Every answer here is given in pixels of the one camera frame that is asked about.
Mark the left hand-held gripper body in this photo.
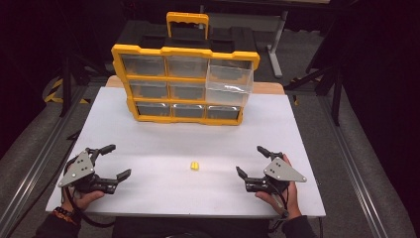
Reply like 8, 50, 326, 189
58, 147, 119, 195

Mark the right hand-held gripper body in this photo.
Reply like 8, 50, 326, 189
245, 152, 307, 194

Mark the clear plastic drawer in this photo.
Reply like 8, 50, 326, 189
205, 63, 255, 108

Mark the yellow black drawer organizer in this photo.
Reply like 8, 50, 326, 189
111, 11, 261, 127

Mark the person's right hand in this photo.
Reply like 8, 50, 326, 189
255, 154, 302, 220

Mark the person's left hand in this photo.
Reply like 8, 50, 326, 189
60, 189, 106, 212

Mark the black orange wristband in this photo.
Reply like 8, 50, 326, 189
52, 206, 81, 226

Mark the white table board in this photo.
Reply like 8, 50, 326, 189
45, 86, 327, 219

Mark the group of clear organizer drawers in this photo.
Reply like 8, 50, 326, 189
120, 54, 242, 121

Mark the person's dark clothing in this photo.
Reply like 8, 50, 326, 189
111, 216, 271, 238

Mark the black metal stand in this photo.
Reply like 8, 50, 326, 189
283, 0, 363, 127
58, 54, 112, 118

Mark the yellow black hazard tape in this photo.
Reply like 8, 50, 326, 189
44, 77, 91, 105

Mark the grey metal table leg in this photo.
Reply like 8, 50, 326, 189
265, 9, 289, 79

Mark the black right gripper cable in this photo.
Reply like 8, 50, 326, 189
267, 189, 291, 233

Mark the grey floor rail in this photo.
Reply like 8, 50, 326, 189
316, 95, 392, 238
0, 84, 88, 238

